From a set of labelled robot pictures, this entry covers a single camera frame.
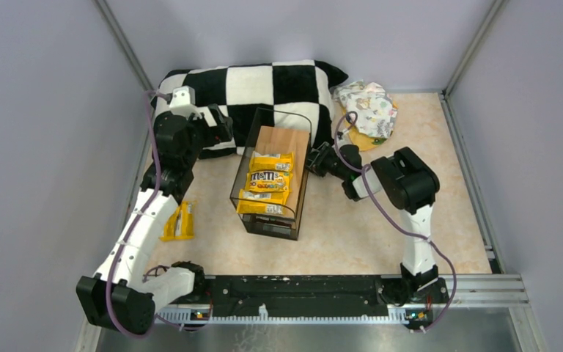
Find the patterned white cloth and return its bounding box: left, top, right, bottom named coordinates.
left=333, top=81, right=398, bottom=139

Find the yellow cloth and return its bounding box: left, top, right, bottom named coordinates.
left=345, top=102, right=398, bottom=151

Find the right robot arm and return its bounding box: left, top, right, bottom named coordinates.
left=306, top=143, right=449, bottom=307

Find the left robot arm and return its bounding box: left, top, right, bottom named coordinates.
left=76, top=104, right=233, bottom=338

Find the yellow peanut M&M bag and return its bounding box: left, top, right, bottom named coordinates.
left=245, top=171, right=292, bottom=193

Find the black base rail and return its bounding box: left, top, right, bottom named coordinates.
left=159, top=275, right=450, bottom=331

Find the yellow candy bag on shelf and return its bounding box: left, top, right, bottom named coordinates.
left=236, top=190, right=289, bottom=216

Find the yellow candy bag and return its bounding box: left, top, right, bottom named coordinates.
left=249, top=152, right=294, bottom=172
left=236, top=190, right=289, bottom=216
left=159, top=201, right=196, bottom=242

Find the yellow candy bag back side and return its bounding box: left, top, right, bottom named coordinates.
left=249, top=152, right=294, bottom=172

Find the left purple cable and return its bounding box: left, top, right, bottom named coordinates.
left=104, top=89, right=205, bottom=340

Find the black white checkered pillow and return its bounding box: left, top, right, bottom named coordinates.
left=158, top=59, right=349, bottom=159

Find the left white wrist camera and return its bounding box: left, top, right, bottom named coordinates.
left=168, top=86, right=197, bottom=118

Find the black wire shelf wooden top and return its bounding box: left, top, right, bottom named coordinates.
left=230, top=108, right=315, bottom=241

